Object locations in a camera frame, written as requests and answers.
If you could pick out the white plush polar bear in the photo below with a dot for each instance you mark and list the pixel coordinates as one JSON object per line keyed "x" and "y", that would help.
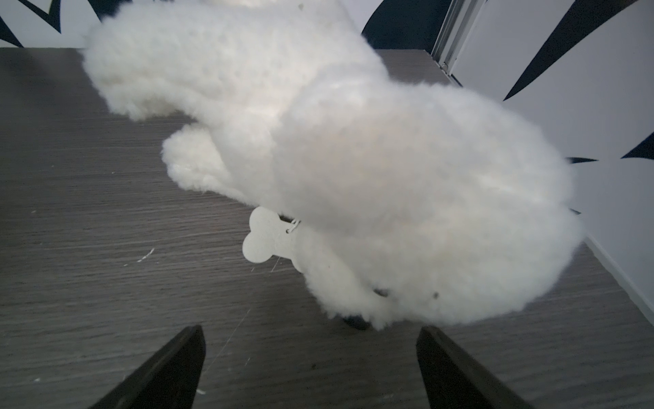
{"x": 421, "y": 202}

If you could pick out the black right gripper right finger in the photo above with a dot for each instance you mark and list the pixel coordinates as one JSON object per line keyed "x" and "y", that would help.
{"x": 454, "y": 379}

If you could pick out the white bone shaped tag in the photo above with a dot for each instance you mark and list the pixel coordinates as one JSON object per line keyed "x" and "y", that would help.
{"x": 270, "y": 236}

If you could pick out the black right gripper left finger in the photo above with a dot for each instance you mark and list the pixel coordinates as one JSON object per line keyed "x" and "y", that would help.
{"x": 167, "y": 380}

